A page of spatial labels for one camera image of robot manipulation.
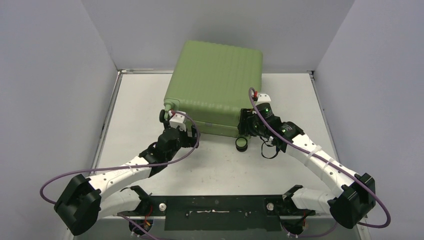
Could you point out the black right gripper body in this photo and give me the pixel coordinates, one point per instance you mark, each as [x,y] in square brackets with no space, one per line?
[244,122]

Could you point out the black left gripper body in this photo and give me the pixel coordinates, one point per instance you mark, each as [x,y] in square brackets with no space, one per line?
[184,140]

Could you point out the green suitcase with blue lining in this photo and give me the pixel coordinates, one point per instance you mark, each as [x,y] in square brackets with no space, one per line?
[210,83]

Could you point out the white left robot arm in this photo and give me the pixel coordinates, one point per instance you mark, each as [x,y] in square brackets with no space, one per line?
[88,199]

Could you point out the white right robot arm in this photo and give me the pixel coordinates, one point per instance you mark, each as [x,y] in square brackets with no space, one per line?
[351,195]

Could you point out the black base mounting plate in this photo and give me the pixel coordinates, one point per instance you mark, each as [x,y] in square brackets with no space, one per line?
[220,212]

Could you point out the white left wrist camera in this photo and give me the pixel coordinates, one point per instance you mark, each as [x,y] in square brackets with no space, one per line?
[177,120]

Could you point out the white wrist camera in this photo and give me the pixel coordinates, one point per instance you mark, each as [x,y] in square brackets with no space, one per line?
[260,98]
[177,120]

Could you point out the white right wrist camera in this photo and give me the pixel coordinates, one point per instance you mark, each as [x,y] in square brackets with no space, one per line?
[260,98]

